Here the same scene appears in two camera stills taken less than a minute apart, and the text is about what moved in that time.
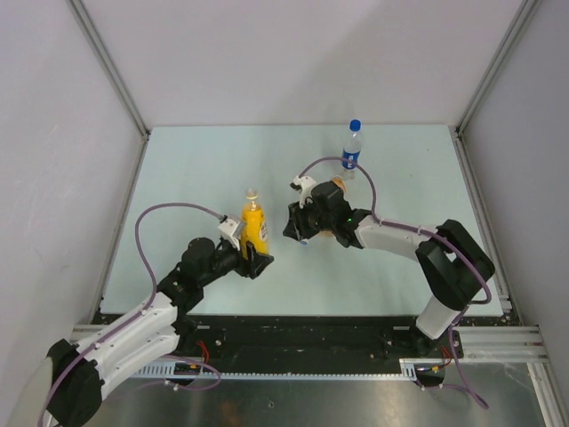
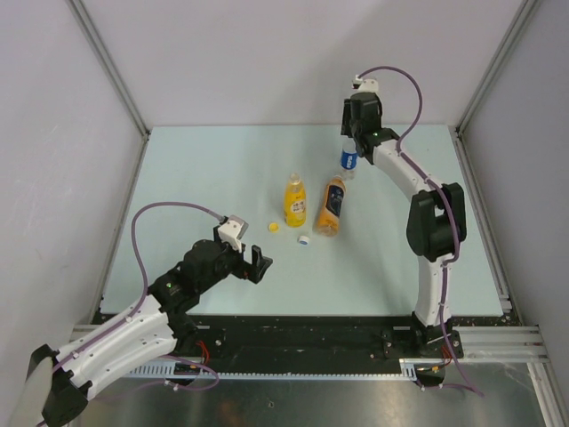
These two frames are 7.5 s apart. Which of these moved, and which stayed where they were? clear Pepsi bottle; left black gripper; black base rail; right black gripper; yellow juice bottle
Moved: yellow juice bottle; right black gripper
Stayed: left black gripper; clear Pepsi bottle; black base rail
